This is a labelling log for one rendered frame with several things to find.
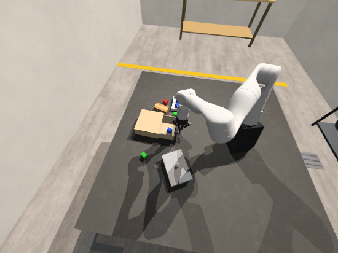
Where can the brown cardboard box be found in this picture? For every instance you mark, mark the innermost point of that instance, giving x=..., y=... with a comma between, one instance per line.
x=161, y=108

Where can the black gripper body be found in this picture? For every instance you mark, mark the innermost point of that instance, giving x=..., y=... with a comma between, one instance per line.
x=181, y=121

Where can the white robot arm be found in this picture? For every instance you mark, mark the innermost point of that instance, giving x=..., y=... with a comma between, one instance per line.
x=245, y=106

